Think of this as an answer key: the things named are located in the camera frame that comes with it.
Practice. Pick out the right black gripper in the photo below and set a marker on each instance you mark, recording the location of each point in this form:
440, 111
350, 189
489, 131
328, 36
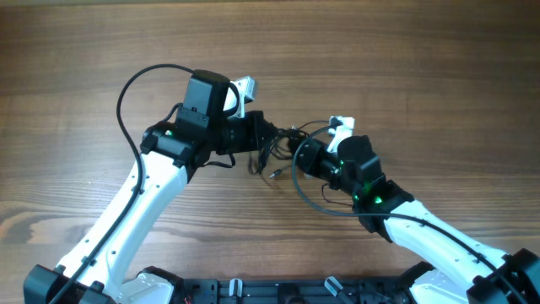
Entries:
307, 153

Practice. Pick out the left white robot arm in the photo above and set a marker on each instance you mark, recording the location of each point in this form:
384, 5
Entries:
211, 120

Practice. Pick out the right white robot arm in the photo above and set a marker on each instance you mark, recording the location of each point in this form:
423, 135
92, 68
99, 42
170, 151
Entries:
455, 267

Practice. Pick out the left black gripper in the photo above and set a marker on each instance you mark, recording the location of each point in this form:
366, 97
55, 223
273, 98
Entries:
253, 121

